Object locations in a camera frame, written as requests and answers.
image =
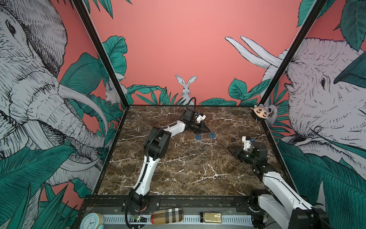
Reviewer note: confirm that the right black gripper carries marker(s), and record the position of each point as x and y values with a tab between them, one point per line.
238	152

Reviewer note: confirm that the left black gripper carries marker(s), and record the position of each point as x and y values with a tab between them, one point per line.
201	127

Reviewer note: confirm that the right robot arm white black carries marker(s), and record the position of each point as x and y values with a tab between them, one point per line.
285	206

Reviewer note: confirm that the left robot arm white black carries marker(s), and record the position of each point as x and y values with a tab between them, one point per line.
156	147

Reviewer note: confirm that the cartoon face sticker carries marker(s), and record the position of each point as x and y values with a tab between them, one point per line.
260	111

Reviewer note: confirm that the gold rectangular box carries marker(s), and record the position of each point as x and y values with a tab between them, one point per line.
211	217

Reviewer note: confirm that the plaid cylindrical case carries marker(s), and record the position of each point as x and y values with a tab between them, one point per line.
167	216

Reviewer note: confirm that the small circuit board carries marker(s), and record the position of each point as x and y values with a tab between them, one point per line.
138	219

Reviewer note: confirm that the white round clock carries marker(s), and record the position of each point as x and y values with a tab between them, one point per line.
93	221

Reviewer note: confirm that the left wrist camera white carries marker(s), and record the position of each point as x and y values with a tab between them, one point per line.
200	117

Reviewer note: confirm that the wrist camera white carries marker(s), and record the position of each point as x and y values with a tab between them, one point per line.
200	117
247	143

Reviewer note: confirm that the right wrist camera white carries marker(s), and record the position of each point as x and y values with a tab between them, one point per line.
247	143

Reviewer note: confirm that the black front rail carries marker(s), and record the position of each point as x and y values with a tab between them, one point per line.
118	203

